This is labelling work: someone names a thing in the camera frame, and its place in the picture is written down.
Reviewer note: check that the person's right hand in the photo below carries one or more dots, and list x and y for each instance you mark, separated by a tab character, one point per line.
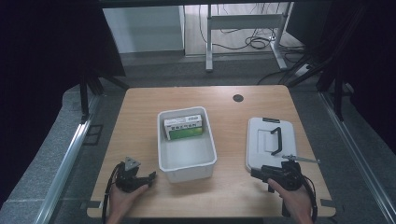
294	199

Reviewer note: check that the white power strip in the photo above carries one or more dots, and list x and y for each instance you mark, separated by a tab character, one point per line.
301	71

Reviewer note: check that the white plastic storage box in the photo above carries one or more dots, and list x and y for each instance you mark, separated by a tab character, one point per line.
186	155

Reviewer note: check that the green and white carton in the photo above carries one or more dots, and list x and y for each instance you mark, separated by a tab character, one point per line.
183	126

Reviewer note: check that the black metal stand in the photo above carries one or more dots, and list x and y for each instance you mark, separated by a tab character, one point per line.
334	77

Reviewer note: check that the white metal desk frame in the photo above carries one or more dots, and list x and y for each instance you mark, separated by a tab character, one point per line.
246	21

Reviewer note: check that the aluminium rail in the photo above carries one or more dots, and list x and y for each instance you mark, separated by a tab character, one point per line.
358	158
63	171

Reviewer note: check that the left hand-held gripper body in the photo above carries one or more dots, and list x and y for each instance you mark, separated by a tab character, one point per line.
128	179

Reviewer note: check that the black tripod stand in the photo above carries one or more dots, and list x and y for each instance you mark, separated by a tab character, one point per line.
90	84

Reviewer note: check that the black square floor frame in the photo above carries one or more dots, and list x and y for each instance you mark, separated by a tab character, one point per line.
92	134

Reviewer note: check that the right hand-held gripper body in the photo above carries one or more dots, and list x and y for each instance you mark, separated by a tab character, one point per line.
285	177

